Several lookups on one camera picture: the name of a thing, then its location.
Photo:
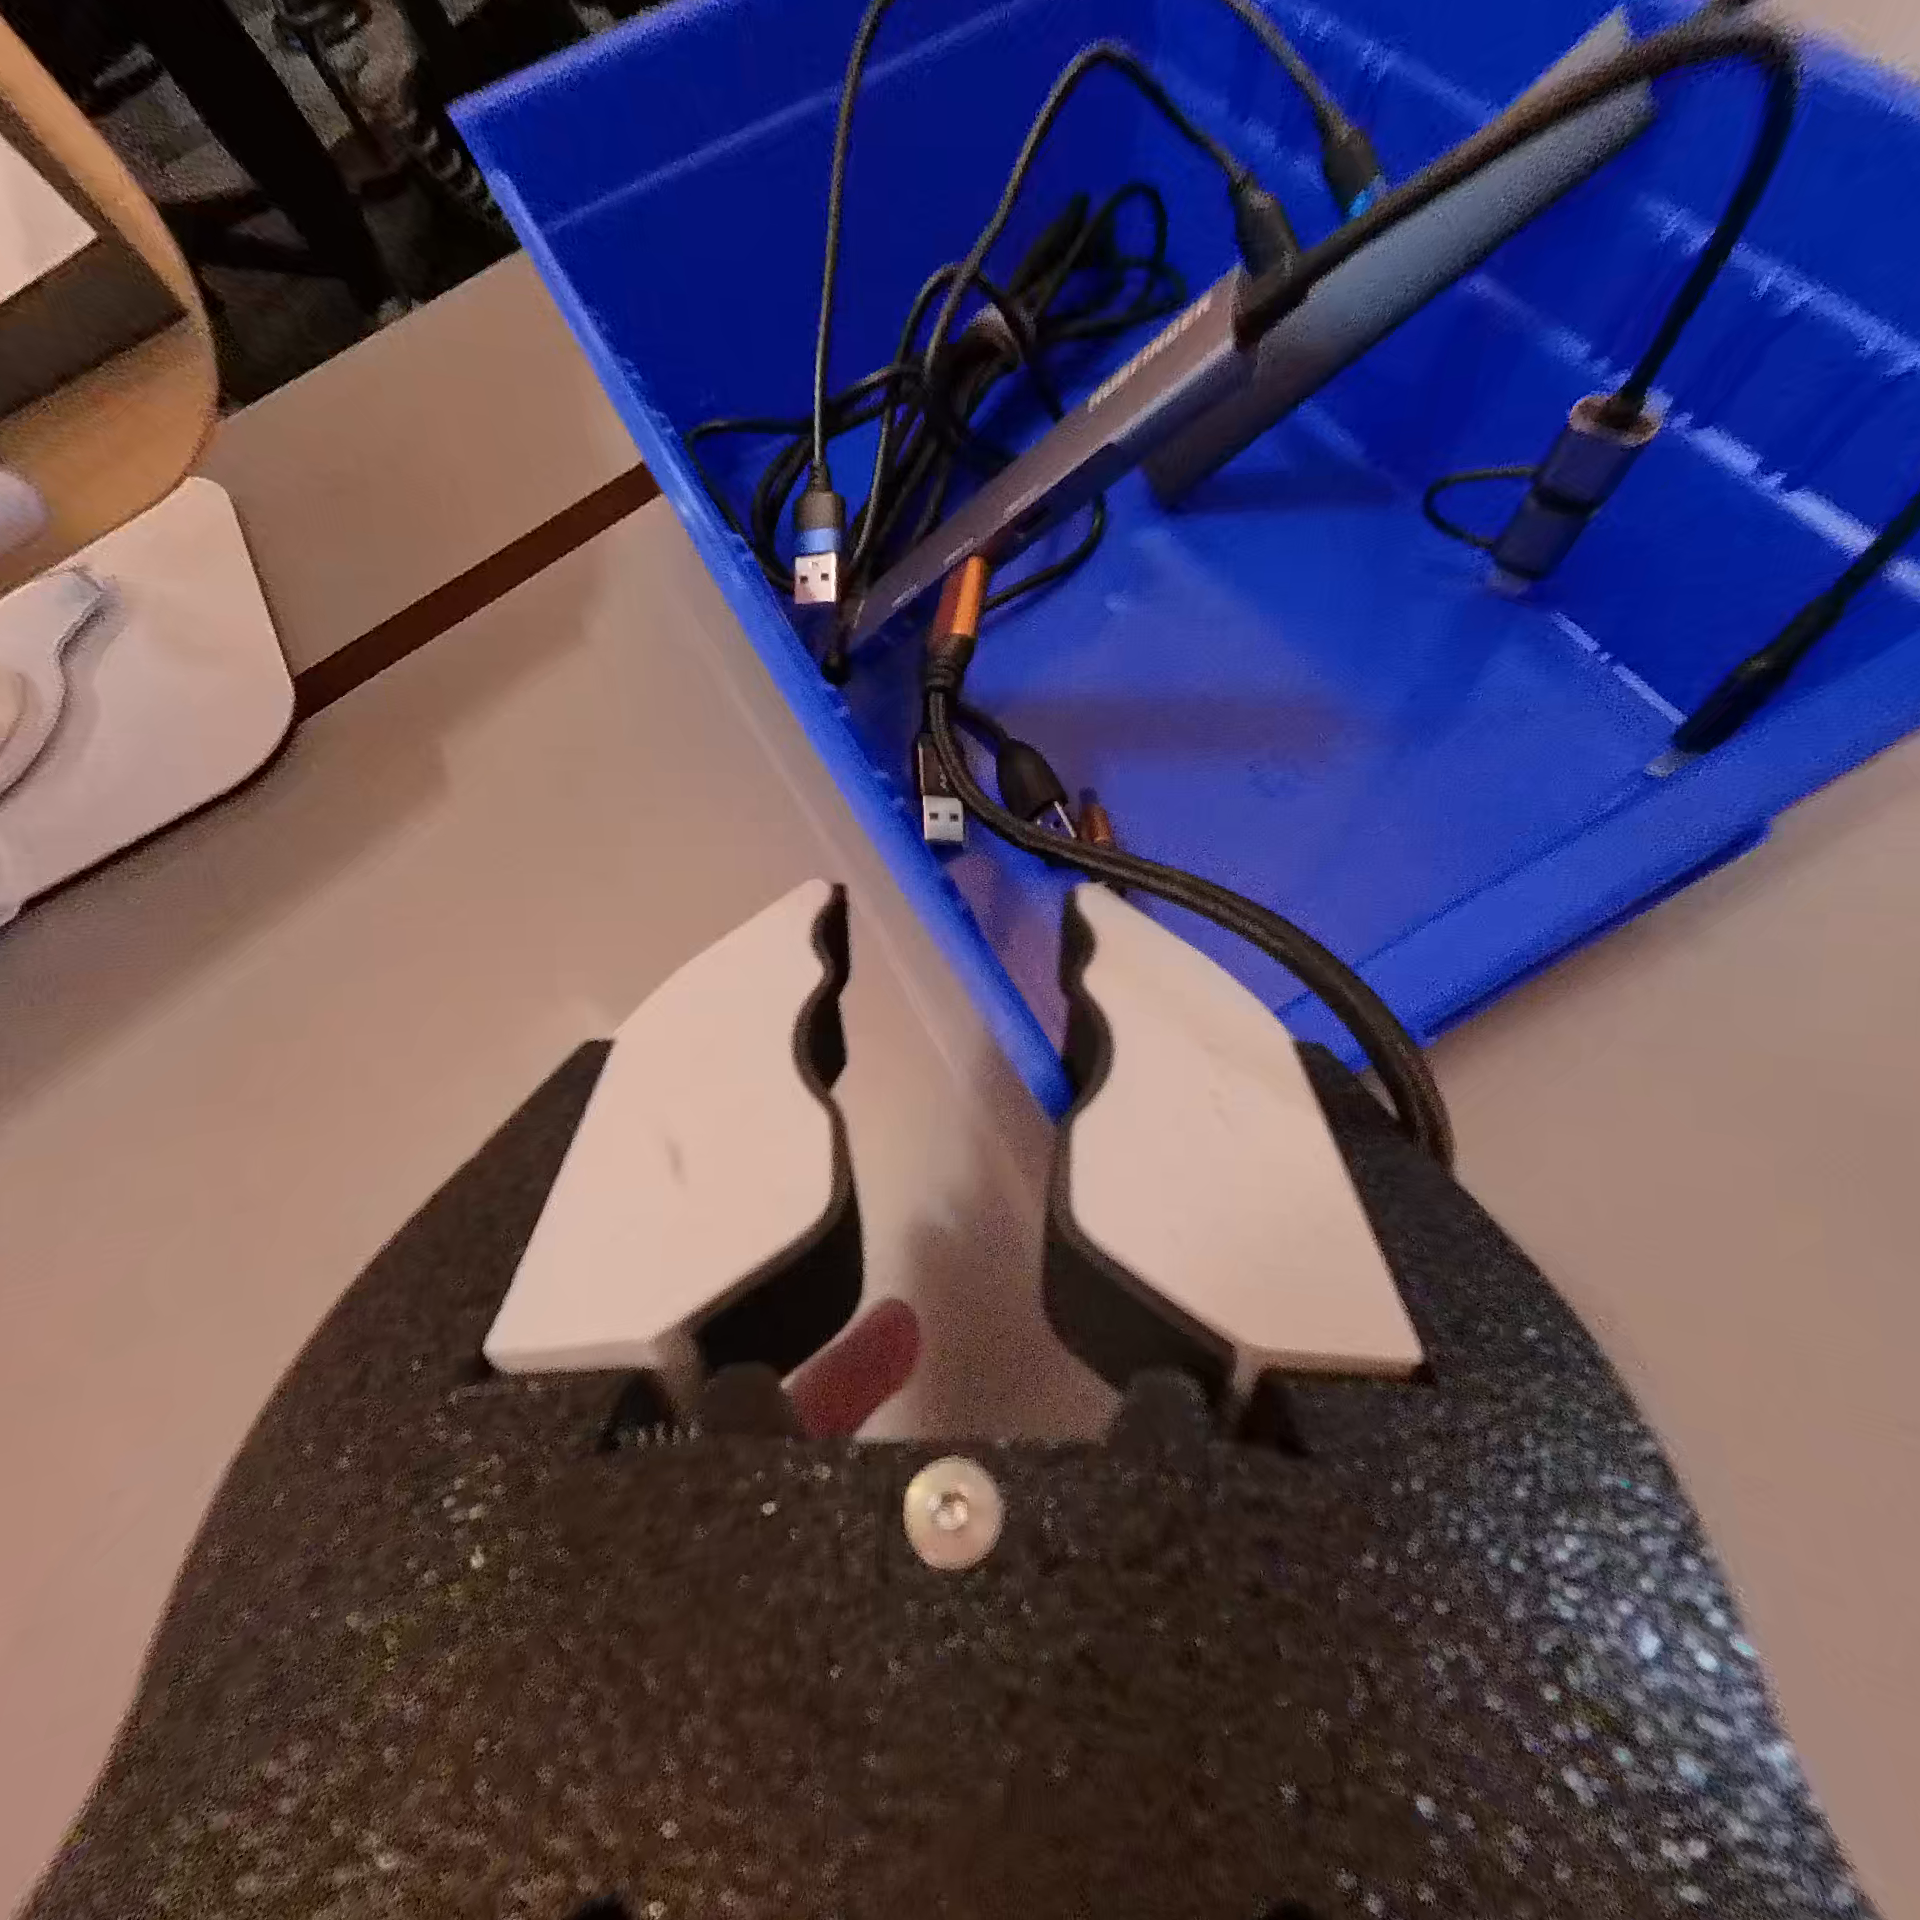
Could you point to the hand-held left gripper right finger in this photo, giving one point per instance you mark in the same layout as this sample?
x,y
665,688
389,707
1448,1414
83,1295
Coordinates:
x,y
1213,1186

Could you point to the blue plastic bin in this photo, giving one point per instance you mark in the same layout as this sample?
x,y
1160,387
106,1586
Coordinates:
x,y
1350,676

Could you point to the grey desk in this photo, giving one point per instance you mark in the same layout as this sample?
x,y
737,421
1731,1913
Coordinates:
x,y
375,931

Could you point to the wooden document stand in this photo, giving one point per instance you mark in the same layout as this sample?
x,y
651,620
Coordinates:
x,y
136,676

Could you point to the grey usb hub white print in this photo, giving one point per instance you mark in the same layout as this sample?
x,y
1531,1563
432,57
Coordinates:
x,y
1081,434

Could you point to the plain grey usb hub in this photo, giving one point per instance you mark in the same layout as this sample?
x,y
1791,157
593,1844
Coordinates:
x,y
1425,225

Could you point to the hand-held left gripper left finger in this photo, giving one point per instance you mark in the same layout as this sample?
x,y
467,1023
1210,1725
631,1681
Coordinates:
x,y
692,1171

